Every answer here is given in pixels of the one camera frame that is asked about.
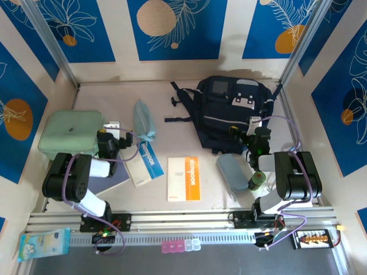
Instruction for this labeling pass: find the navy blue backpack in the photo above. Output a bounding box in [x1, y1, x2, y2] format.
[163, 75, 283, 155]

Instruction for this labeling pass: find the light blue pencil pouch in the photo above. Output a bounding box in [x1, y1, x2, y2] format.
[133, 99, 157, 142]

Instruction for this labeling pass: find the blue white notebook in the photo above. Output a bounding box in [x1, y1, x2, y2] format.
[119, 139, 165, 188]

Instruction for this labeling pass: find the purple notebook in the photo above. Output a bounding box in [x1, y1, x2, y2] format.
[85, 154, 132, 198]

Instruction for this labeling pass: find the grey blue glasses case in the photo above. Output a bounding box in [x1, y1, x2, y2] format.
[216, 154, 248, 194]

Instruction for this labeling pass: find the orange white notebook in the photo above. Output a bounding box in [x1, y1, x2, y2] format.
[167, 156, 202, 202]

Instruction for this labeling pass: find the mint green lunch bag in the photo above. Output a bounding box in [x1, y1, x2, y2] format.
[38, 110, 106, 162]

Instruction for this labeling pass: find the light blue wipes pack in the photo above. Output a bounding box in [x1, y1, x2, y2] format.
[17, 227, 71, 263]

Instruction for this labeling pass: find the green bottle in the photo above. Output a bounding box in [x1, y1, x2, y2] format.
[247, 171, 267, 192]

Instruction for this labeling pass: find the blue poster dark circle leaf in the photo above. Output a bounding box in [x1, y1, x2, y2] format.
[311, 27, 367, 178]

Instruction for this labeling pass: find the blue poster white flower outline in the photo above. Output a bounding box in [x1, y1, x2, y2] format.
[34, 0, 116, 64]

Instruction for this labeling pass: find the black controller board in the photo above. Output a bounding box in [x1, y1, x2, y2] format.
[254, 231, 285, 249]
[92, 230, 117, 248]

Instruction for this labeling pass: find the blue poster large orange circle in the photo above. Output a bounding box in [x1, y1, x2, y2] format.
[0, 41, 49, 184]

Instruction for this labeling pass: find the blue poster beige circle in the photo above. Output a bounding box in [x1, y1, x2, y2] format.
[127, 0, 228, 61]

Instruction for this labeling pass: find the blue poster orange circle feather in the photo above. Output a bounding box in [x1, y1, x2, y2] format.
[242, 0, 319, 60]

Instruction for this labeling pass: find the black power distribution board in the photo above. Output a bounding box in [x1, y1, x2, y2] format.
[291, 229, 334, 250]

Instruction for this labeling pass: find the pink clear pill organizer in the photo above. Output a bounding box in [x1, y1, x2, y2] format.
[161, 239, 201, 254]

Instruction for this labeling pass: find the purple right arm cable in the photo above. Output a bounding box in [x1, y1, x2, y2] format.
[255, 115, 315, 253]

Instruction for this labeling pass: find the aluminium table side rail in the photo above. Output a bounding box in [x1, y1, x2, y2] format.
[42, 84, 81, 213]
[277, 82, 321, 207]

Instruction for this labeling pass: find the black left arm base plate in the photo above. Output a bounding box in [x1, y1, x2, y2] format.
[79, 212, 132, 233]

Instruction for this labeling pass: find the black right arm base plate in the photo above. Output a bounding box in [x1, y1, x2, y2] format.
[232, 210, 286, 230]

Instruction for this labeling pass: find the aluminium mounting rail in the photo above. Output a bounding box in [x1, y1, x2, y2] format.
[24, 206, 341, 233]

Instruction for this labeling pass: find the aluminium frame post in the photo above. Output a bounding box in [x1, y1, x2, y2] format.
[21, 0, 80, 88]
[279, 0, 337, 86]

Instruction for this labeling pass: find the grey slotted cable duct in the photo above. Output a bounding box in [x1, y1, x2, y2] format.
[68, 231, 296, 248]

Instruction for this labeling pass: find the yellow plug power wire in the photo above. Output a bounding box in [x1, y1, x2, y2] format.
[331, 225, 346, 248]

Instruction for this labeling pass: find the blue wall poster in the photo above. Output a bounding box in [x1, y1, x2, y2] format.
[298, 0, 354, 77]
[0, 0, 60, 83]

